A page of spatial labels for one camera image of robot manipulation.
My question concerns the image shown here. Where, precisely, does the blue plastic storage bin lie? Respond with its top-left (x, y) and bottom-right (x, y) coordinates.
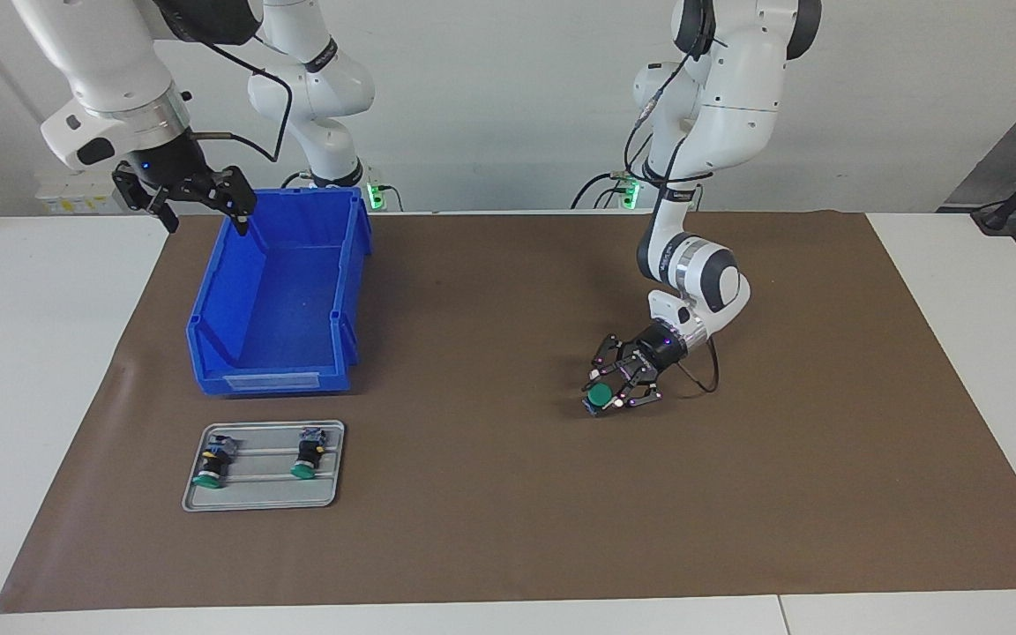
top-left (186, 187), bottom-right (374, 396)

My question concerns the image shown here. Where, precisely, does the white wall socket box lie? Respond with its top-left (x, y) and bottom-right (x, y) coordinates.
top-left (35, 170), bottom-right (125, 215)

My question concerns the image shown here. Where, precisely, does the grey metal tray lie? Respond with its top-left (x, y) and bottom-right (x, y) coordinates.
top-left (181, 420), bottom-right (347, 512)

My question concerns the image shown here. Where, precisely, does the brown table mat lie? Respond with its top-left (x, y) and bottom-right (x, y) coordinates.
top-left (0, 212), bottom-right (1016, 614)

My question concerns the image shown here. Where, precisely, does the green push button switch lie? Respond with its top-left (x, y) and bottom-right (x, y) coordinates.
top-left (190, 434), bottom-right (240, 489)
top-left (583, 377), bottom-right (620, 418)
top-left (290, 427), bottom-right (328, 480)

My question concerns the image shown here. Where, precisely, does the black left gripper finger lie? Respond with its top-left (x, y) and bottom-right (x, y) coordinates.
top-left (614, 370), bottom-right (663, 409)
top-left (592, 333), bottom-right (650, 371)

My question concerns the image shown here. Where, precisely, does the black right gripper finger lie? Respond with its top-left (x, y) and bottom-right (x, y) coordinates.
top-left (111, 163), bottom-right (181, 235)
top-left (175, 166), bottom-right (258, 237)

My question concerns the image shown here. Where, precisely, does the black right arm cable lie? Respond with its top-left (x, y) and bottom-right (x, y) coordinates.
top-left (195, 35), bottom-right (293, 164)

